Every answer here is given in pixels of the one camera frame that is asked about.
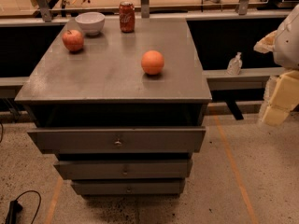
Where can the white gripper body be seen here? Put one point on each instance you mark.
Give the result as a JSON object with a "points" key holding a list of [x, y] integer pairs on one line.
{"points": [[288, 46]]}

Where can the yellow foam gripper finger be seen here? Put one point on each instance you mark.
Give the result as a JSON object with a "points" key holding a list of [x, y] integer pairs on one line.
{"points": [[281, 97], [266, 44]]}

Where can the orange fruit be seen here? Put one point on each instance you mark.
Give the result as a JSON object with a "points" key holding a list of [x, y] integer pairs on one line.
{"points": [[152, 62]]}

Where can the red apple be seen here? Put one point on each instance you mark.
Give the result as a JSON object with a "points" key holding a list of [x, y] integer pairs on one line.
{"points": [[73, 40]]}

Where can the top grey drawer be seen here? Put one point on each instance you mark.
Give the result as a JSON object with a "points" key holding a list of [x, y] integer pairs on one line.
{"points": [[118, 140]]}

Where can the grey drawer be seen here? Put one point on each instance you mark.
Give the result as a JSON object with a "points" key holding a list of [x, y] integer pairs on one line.
{"points": [[118, 140], [126, 169], [129, 186]]}

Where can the middle grey drawer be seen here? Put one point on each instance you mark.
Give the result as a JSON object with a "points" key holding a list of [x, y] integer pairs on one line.
{"points": [[126, 169]]}

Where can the red cola can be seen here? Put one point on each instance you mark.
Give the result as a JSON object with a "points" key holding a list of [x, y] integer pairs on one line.
{"points": [[127, 16]]}

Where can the white ceramic bowl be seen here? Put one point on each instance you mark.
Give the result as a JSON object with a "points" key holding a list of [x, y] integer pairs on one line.
{"points": [[91, 23]]}

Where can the bottom grey drawer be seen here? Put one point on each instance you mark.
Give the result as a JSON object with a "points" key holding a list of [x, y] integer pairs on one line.
{"points": [[129, 186]]}

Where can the grey metal rail frame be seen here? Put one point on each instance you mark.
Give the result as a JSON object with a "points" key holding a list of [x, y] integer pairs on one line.
{"points": [[149, 13]]}

